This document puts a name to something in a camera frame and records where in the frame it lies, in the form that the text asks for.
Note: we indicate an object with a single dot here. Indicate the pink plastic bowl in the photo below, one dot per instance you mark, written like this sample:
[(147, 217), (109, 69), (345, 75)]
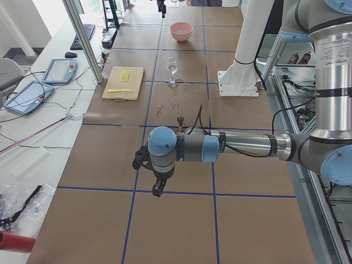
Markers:
[(181, 38)]

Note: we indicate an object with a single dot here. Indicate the aluminium frame post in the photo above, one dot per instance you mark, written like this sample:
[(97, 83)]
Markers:
[(86, 47)]

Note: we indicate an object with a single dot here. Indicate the red bottle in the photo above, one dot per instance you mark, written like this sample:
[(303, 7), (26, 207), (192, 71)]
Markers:
[(16, 243)]

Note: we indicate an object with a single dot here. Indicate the near blue teach pendant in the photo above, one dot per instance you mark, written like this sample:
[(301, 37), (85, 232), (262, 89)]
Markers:
[(29, 98)]

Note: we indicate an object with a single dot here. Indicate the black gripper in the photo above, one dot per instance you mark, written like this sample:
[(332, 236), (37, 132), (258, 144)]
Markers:
[(161, 6), (162, 177)]

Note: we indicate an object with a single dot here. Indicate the yellow plastic knife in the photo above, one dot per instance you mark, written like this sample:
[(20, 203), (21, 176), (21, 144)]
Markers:
[(119, 90)]

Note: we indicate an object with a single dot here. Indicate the clear wine glass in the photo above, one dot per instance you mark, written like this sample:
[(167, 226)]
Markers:
[(172, 68)]

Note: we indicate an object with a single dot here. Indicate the long metal rod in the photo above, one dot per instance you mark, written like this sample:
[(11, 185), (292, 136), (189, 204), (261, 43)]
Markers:
[(68, 116)]

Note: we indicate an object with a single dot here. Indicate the blue teach pendant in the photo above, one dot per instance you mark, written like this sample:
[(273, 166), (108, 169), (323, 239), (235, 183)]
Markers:
[(60, 71), (29, 98)]

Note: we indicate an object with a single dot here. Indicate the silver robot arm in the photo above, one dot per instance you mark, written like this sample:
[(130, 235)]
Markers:
[(325, 151)]

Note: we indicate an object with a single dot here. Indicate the black computer mouse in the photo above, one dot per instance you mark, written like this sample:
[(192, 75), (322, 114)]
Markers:
[(70, 55)]

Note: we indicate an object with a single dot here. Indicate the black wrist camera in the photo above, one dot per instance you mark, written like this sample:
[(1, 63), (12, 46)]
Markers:
[(142, 159)]

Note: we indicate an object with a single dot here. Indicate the steel cocktail jigger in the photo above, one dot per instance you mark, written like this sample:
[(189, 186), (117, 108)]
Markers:
[(180, 120)]

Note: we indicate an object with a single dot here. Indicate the yellow lemon slices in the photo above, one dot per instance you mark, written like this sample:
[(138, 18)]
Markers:
[(124, 75)]

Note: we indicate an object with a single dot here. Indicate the far blue teach pendant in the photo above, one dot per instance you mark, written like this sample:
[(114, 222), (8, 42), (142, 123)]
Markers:
[(60, 71)]

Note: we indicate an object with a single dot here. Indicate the bamboo cutting board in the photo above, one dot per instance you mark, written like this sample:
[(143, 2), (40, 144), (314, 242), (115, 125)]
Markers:
[(134, 82)]

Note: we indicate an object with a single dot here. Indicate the clear ice cubes pile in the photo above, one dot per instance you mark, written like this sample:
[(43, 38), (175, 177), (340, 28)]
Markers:
[(181, 31)]

